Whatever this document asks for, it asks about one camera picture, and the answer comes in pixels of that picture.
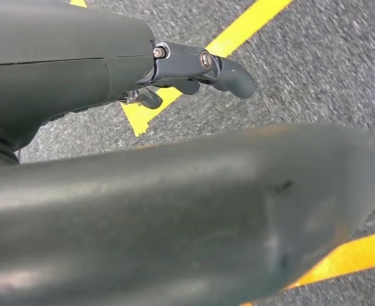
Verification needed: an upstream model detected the yellow tape square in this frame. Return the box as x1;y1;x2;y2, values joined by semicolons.
120;0;375;306

